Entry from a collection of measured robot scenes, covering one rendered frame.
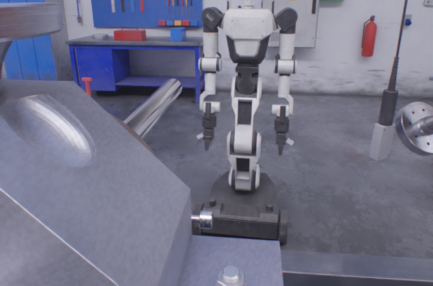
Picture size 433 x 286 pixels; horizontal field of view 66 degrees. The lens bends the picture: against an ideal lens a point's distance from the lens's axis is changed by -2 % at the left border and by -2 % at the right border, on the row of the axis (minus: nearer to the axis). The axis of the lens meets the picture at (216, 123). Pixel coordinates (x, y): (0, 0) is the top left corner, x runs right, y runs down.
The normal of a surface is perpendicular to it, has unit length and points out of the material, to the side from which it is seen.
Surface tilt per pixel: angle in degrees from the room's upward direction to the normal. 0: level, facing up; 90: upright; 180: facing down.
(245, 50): 90
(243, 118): 80
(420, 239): 0
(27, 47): 90
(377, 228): 0
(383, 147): 90
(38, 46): 90
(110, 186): 45
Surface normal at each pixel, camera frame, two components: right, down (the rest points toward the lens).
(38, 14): 0.99, 0.04
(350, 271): 0.00, -0.94
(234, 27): -0.15, 0.34
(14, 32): 0.93, 0.13
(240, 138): -0.15, -0.07
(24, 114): 0.82, -0.40
